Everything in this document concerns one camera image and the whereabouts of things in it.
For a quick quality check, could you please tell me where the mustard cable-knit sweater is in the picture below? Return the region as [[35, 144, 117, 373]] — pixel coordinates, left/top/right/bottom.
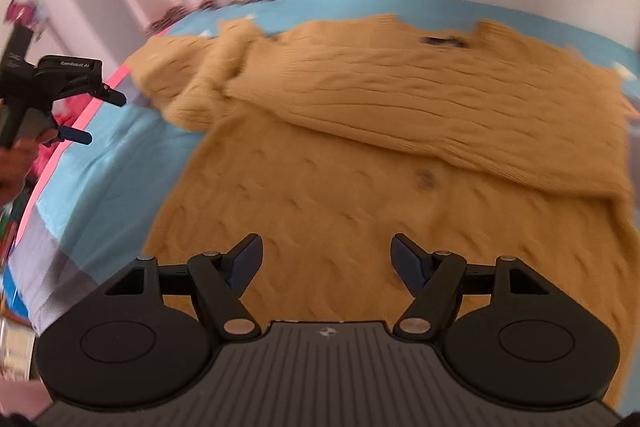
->
[[127, 15, 639, 405]]

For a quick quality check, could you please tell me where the person's left hand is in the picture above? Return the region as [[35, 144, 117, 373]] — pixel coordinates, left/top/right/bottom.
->
[[0, 129, 58, 207]]

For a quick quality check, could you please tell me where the blue grey patterned bedsheet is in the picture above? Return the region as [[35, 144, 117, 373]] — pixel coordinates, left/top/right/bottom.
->
[[1, 0, 640, 417]]

